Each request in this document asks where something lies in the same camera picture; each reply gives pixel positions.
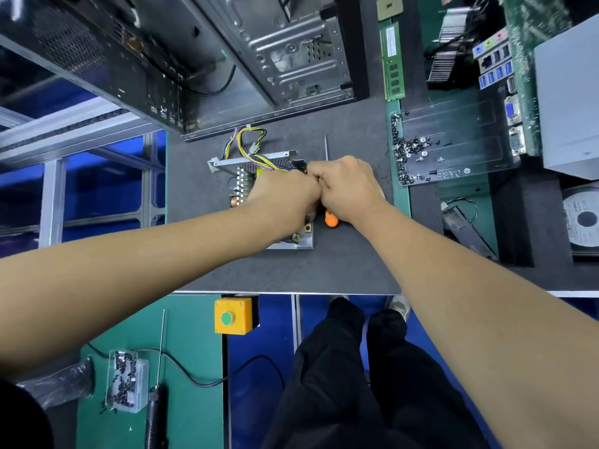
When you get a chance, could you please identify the person's right shoe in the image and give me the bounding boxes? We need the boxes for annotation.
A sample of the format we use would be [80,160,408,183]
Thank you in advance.
[382,293,414,322]

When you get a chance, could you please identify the person's right hand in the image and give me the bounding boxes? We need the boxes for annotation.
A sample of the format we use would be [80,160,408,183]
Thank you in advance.
[306,154,391,232]

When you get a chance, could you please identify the aluminium conveyor frame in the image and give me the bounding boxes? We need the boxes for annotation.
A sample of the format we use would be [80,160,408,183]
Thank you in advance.
[0,96,172,260]

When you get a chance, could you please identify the person's right forearm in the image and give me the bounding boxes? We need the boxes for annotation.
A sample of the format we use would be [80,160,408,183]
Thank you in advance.
[358,203,599,449]

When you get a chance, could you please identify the green memory stick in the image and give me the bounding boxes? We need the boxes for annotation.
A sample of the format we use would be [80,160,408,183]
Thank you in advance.
[378,19,407,103]

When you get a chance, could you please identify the person's left forearm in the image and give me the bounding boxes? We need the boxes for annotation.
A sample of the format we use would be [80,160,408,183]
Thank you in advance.
[0,212,271,382]

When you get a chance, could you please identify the clear plastic screw box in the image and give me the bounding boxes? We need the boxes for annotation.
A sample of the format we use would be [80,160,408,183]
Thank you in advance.
[104,347,152,415]

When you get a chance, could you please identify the person's black shirt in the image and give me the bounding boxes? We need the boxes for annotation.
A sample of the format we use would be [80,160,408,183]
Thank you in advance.
[0,375,54,449]

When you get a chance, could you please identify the person's left hand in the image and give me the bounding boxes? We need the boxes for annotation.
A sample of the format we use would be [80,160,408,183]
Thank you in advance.
[238,165,325,246]

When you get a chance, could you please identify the black foam tray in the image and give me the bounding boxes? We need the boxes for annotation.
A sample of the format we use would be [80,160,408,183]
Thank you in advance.
[374,0,599,294]

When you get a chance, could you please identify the black electric screwdriver with cable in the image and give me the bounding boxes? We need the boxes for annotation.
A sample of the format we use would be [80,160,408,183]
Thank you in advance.
[84,307,288,449]

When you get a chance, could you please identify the orange-handled screwdriver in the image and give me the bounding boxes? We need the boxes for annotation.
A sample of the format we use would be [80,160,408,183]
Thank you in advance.
[322,132,341,229]

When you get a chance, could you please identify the grey computer tower case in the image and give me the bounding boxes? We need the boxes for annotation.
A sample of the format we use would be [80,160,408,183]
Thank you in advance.
[0,0,372,142]

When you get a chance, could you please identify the silver optical drive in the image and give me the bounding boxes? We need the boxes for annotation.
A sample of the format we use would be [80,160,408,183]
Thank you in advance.
[532,12,599,181]

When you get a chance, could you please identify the dark grey foam mat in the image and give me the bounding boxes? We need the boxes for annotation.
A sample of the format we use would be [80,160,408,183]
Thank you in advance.
[165,0,414,296]

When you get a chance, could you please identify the processor cooler with fan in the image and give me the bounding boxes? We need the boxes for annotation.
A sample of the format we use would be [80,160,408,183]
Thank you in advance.
[425,2,480,90]

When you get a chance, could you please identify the person's black trousers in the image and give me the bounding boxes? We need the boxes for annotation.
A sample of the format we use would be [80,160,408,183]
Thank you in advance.
[260,295,494,449]

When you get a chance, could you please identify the yellow box with green button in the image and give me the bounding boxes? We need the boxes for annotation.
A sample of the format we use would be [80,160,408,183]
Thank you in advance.
[212,293,261,337]

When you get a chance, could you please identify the silver hard drive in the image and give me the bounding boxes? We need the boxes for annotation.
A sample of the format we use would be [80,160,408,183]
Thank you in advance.
[560,181,599,251]

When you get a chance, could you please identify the clear plastic tray with screws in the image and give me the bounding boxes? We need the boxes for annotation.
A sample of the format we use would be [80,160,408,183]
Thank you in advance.
[389,87,526,189]

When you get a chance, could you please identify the silver power supply unit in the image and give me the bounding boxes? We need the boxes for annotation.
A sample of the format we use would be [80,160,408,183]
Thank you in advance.
[207,148,316,251]

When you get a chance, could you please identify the green motherboard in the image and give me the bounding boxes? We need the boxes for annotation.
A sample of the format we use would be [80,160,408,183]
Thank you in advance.
[387,0,574,251]

